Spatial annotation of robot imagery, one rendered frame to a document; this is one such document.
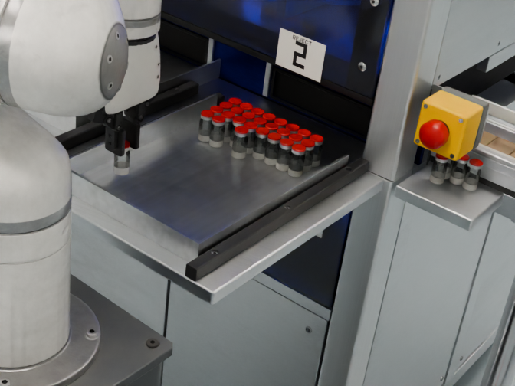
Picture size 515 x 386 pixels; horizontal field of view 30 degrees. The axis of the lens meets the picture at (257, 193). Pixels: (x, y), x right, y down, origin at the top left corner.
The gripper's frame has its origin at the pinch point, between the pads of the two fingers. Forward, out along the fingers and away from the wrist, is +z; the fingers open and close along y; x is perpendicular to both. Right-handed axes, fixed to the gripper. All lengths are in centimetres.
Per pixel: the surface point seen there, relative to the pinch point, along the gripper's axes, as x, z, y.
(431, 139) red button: 32.6, -3.2, -27.0
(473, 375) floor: 26, 97, -104
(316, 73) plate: 10.4, -3.9, -30.5
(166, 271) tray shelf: 17.4, 8.6, 9.5
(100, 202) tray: 2.8, 6.5, 6.8
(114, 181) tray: -1.0, 7.7, 0.2
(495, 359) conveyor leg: 45, 40, -45
